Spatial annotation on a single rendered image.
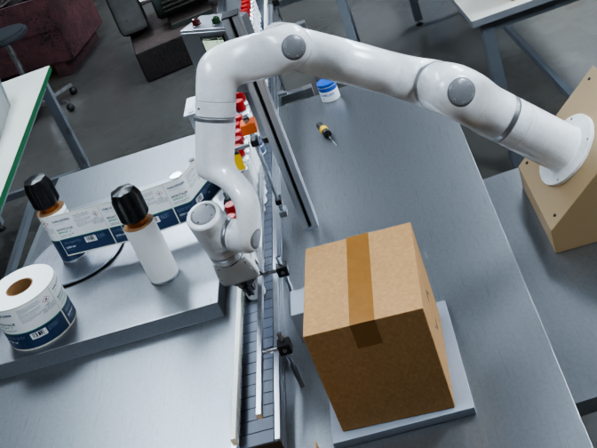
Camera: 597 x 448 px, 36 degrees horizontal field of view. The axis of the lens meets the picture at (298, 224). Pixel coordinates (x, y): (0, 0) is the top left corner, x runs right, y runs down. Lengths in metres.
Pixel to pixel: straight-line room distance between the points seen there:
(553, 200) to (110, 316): 1.21
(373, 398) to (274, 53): 0.75
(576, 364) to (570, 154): 0.55
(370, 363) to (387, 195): 0.93
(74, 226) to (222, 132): 0.90
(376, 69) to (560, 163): 0.51
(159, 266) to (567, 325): 1.11
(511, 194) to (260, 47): 0.88
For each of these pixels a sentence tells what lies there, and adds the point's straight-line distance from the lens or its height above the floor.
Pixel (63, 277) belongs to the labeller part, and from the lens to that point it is 2.82.
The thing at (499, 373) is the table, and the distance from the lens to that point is 1.98.
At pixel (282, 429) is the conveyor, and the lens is 1.99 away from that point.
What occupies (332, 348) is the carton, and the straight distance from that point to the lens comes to 1.78.
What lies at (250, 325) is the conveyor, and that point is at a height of 0.88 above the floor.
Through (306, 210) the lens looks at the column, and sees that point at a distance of 2.58.
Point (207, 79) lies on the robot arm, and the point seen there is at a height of 1.50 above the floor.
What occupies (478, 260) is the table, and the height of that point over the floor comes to 0.83.
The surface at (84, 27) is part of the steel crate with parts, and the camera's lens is 7.87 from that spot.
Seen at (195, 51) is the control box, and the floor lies 1.42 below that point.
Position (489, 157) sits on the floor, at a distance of 4.33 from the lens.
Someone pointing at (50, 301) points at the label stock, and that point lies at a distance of 2.55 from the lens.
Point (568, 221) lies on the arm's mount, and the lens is 2.22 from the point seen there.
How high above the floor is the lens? 2.19
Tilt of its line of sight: 31 degrees down
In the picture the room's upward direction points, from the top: 21 degrees counter-clockwise
